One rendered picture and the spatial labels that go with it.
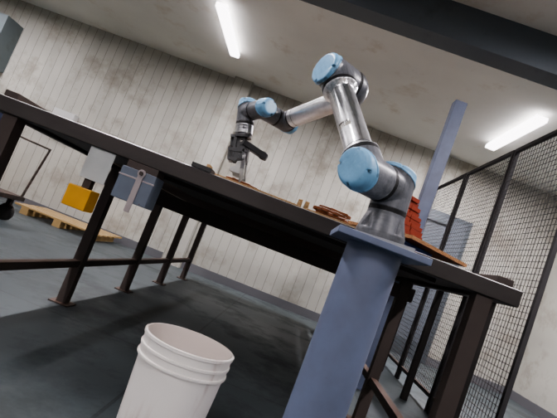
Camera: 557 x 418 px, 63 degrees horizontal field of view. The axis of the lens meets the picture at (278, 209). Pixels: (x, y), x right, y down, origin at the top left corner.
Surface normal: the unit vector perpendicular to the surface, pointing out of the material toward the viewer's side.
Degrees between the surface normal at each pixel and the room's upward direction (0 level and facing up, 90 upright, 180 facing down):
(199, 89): 90
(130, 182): 90
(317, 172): 90
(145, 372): 93
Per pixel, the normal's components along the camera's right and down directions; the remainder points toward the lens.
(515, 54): -0.03, -0.11
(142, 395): -0.40, -0.18
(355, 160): -0.70, -0.18
